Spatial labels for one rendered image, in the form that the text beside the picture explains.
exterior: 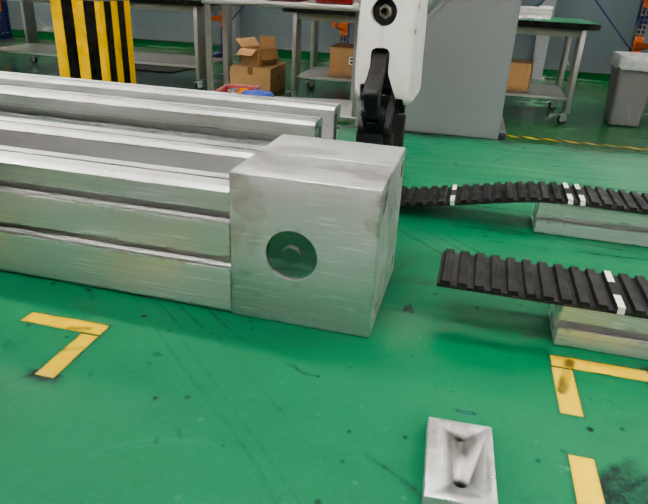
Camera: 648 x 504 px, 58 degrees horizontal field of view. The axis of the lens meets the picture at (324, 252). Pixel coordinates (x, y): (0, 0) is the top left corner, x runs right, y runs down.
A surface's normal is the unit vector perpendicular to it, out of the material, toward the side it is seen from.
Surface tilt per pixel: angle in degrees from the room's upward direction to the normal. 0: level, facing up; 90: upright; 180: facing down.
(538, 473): 0
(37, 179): 90
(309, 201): 90
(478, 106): 90
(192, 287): 90
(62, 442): 0
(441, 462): 0
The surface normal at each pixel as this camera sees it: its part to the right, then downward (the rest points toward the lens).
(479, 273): 0.04, -0.91
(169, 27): -0.24, 0.39
